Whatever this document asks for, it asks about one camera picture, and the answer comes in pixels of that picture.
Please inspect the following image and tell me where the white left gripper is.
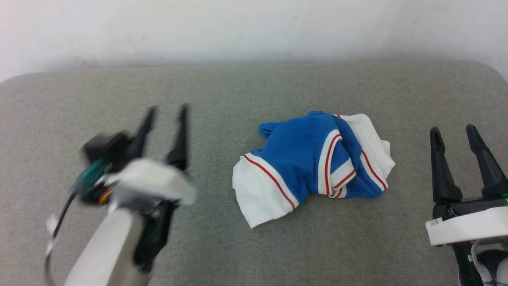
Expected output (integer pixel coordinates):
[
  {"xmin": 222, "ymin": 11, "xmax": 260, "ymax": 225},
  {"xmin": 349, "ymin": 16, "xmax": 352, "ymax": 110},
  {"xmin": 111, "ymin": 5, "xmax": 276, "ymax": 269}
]
[{"xmin": 75, "ymin": 104, "xmax": 198, "ymax": 209}]

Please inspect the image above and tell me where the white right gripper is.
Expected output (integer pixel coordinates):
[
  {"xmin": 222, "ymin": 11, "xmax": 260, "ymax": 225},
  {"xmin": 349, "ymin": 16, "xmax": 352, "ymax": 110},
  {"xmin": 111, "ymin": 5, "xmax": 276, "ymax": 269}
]
[{"xmin": 425, "ymin": 124, "xmax": 508, "ymax": 247}]

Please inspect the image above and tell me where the grey fabric sofa seat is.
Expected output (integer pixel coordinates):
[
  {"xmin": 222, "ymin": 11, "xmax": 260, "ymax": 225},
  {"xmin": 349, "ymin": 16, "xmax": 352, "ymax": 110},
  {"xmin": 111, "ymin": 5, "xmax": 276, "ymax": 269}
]
[{"xmin": 0, "ymin": 60, "xmax": 508, "ymax": 286}]

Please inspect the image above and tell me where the blue white Lakers jersey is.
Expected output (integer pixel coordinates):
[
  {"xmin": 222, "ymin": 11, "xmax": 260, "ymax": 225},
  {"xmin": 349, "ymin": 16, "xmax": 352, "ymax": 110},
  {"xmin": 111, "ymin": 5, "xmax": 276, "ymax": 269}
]
[{"xmin": 232, "ymin": 111, "xmax": 396, "ymax": 229}]

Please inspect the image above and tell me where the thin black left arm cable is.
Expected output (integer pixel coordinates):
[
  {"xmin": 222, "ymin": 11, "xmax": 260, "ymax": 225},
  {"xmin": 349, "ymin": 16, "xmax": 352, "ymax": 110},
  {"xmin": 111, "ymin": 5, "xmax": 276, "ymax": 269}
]
[{"xmin": 44, "ymin": 191, "xmax": 80, "ymax": 286}]

